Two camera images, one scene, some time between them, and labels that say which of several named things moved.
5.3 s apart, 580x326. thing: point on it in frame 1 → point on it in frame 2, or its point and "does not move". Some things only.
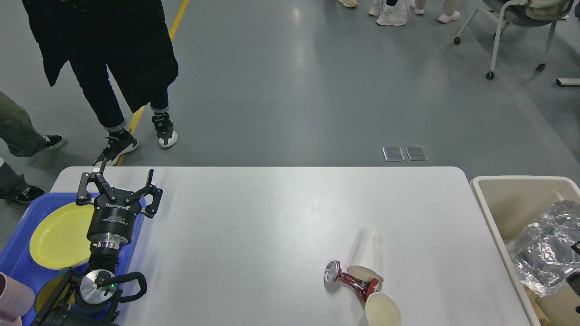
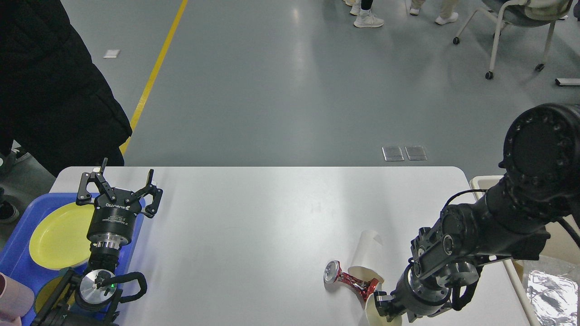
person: x=123 y=51 → x=55 y=111
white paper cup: x=381 y=310 does not move
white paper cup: x=367 y=262 does not move
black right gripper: x=573 y=279 → x=419 y=297
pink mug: x=16 y=299 does not move
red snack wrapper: x=333 y=274 does not move
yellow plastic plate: x=59 y=239 does not move
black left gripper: x=111 y=222 does not move
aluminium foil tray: x=542 y=255 → x=553 y=299
